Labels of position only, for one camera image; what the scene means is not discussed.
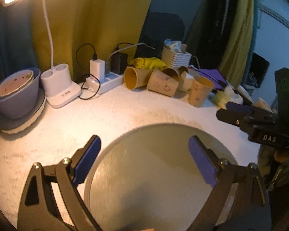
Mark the purple bowl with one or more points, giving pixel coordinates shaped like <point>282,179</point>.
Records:
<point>20,103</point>

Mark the printed lying paper cup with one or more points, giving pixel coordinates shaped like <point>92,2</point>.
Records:
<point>161,83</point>

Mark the purple cloth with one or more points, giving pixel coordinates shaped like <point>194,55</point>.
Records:
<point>213,75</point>

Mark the right hand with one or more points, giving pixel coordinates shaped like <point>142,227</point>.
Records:
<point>282,157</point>

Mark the white charger plug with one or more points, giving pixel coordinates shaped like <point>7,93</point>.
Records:
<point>97,69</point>

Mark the dark patterned paper cup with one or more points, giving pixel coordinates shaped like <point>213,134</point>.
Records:
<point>186,69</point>

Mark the yellow tissue pack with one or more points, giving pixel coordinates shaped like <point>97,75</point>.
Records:
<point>227,95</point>

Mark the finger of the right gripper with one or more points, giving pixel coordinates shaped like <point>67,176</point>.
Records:
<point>234,108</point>
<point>231,117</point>

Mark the white power strip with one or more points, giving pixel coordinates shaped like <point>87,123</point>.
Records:
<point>110,81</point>

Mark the white desk lamp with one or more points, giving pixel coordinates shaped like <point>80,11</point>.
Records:
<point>60,16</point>

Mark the round grey placemat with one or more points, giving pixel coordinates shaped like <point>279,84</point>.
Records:
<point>147,178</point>

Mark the white plastic basket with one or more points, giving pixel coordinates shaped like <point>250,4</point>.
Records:
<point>175,59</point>

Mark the printed brown paper cup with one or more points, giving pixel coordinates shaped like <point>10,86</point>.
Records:
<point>200,90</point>

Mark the yellow snack bag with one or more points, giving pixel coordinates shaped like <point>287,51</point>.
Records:
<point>148,63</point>

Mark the plain brown paper cup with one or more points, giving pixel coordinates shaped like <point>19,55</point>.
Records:
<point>135,78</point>

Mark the black power adapter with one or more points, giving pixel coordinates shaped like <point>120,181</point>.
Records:
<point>119,63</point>

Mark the yellow curtain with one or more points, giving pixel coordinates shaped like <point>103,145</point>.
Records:
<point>241,42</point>
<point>100,25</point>

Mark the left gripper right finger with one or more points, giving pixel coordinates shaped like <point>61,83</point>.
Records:
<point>250,208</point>

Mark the white inner bowl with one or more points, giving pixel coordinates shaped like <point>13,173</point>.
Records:
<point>15,82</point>

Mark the white paper cup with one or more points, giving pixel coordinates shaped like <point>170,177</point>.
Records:
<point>185,82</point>

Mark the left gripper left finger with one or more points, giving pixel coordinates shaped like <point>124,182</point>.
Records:
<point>38,209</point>

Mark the right yellow curtain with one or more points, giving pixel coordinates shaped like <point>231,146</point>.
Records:
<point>241,42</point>

